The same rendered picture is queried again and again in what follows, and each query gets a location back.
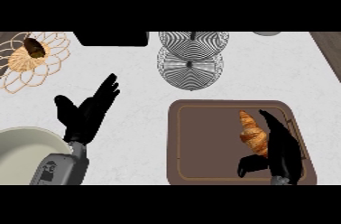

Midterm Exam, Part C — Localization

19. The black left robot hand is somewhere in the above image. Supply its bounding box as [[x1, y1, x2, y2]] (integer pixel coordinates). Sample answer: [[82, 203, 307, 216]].
[[54, 72, 121, 145]]

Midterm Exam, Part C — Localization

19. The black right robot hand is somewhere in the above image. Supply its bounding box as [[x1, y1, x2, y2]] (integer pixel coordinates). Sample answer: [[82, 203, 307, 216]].
[[238, 109, 305, 184]]

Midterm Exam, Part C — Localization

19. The golden brown croissant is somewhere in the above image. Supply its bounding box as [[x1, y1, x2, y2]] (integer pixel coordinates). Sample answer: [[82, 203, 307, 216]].
[[240, 109, 271, 159]]

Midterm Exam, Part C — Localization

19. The brown rectangular tray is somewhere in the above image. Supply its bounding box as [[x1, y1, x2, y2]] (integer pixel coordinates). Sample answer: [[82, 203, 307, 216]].
[[167, 98, 319, 186]]

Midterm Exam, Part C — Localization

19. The pale cream round bowl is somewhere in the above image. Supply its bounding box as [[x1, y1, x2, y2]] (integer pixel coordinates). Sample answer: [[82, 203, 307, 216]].
[[0, 126, 74, 186]]

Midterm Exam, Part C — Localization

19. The dark brown oval item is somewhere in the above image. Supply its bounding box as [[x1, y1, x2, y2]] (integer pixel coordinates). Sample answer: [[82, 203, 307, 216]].
[[23, 37, 48, 60]]

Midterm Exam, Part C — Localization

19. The black rectangular appliance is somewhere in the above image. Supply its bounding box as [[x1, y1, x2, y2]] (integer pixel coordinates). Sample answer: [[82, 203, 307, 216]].
[[73, 32, 151, 48]]

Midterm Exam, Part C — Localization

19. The dark brown wooden surface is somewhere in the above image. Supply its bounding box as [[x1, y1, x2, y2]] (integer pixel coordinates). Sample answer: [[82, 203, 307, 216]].
[[309, 32, 341, 84]]

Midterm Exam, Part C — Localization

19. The tan wire flower basket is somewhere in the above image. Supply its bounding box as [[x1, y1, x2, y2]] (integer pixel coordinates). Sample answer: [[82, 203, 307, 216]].
[[0, 32, 73, 95]]

